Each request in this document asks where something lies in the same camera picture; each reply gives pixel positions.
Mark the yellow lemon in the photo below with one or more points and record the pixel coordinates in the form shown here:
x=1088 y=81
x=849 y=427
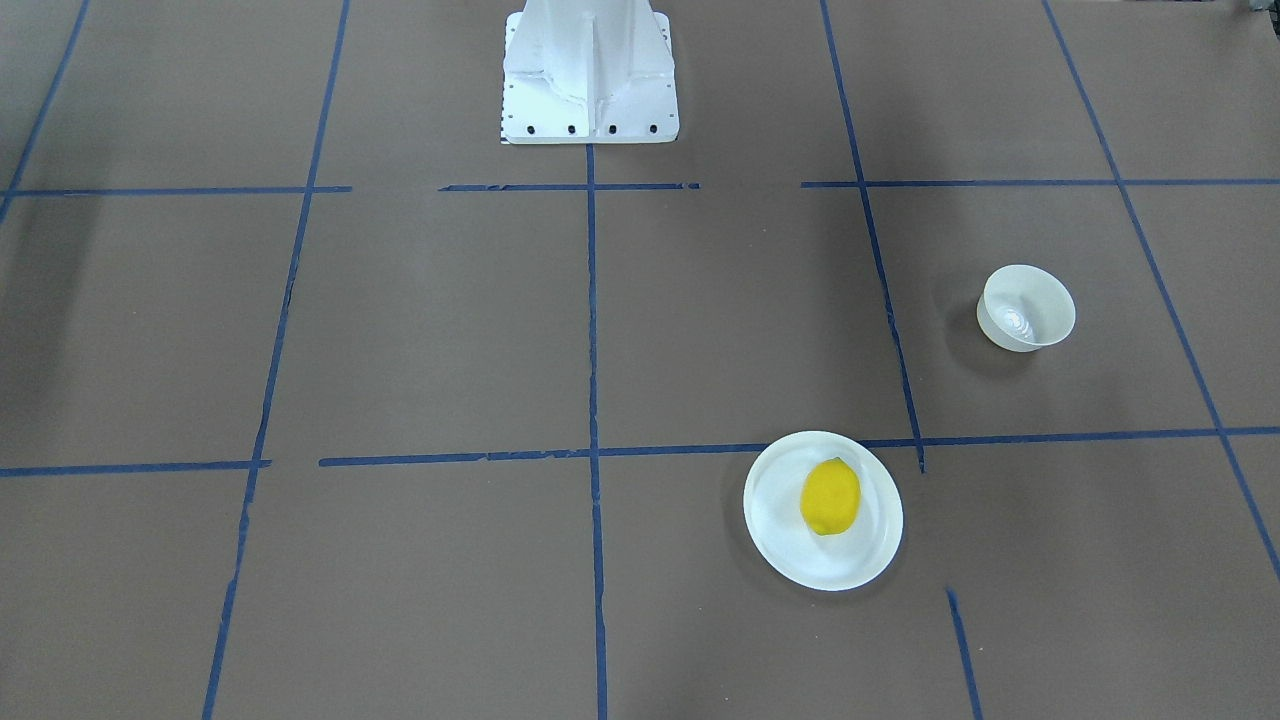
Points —
x=830 y=499

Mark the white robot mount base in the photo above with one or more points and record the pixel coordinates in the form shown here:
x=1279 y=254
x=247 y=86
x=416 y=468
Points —
x=588 y=72

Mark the white bowl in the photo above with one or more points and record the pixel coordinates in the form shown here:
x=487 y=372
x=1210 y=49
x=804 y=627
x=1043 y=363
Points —
x=1023 y=308

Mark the white round plate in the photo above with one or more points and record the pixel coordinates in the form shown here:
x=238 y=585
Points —
x=771 y=502

